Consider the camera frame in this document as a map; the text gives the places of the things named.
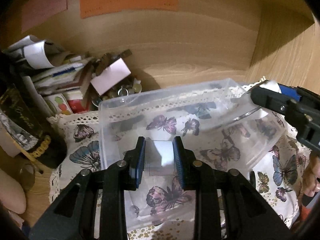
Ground clear plastic storage box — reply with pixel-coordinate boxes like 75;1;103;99
99;79;286;228

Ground white electric toothbrush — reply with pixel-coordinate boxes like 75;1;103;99
259;80;281;93

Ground person's right hand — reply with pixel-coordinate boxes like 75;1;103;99
302;151;319;197

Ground butterfly print lace cloth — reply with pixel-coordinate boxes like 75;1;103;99
47;76;313;240

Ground white paper tag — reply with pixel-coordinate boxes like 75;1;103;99
91;58;131;96

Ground dark wine bottle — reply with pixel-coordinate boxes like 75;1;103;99
1;53;67;169

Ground stack of papers and books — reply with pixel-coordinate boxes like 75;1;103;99
2;35;95;117

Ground pink ceramic mug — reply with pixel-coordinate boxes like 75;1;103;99
0;170;27;214

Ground pink sticky note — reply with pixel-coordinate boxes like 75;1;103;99
21;0;67;33

